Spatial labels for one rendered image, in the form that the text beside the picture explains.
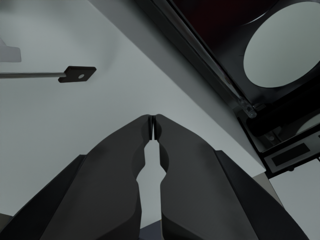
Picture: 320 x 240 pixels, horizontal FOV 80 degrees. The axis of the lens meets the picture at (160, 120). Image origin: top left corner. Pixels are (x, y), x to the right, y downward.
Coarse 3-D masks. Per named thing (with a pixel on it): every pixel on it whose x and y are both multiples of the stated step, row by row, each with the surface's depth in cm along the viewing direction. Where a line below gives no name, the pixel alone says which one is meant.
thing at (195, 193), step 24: (168, 120) 11; (168, 144) 9; (192, 144) 9; (168, 168) 8; (192, 168) 8; (216, 168) 8; (168, 192) 7; (192, 192) 7; (216, 192) 7; (168, 216) 6; (192, 216) 6; (216, 216) 6; (240, 216) 6
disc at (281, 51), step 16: (272, 16) 20; (288, 16) 20; (304, 16) 20; (256, 32) 21; (272, 32) 21; (288, 32) 21; (304, 32) 21; (256, 48) 22; (272, 48) 22; (288, 48) 22; (304, 48) 23; (256, 64) 24; (272, 64) 24; (288, 64) 24; (304, 64) 24; (256, 80) 25; (272, 80) 25; (288, 80) 25
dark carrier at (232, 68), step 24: (192, 0) 19; (216, 0) 19; (240, 0) 19; (264, 0) 19; (288, 0) 19; (312, 0) 19; (192, 24) 20; (216, 24) 20; (240, 24) 20; (216, 48) 22; (240, 48) 22; (240, 72) 24; (312, 72) 25; (264, 96) 27
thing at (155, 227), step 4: (12, 216) 178; (8, 220) 178; (152, 224) 216; (156, 224) 222; (144, 228) 202; (148, 228) 207; (152, 228) 213; (156, 228) 218; (160, 228) 225; (140, 232) 194; (144, 232) 199; (148, 232) 204; (152, 232) 209; (156, 232) 215; (160, 232) 221; (140, 236) 192; (144, 236) 196; (148, 236) 201; (152, 236) 206; (156, 236) 212; (160, 236) 218
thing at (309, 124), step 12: (312, 84) 29; (288, 96) 31; (264, 108) 32; (312, 108) 26; (252, 120) 34; (300, 120) 27; (312, 120) 26; (252, 132) 32; (276, 132) 28; (288, 132) 27; (300, 132) 26; (312, 132) 26; (264, 144) 29; (276, 144) 27; (288, 144) 27; (264, 156) 29
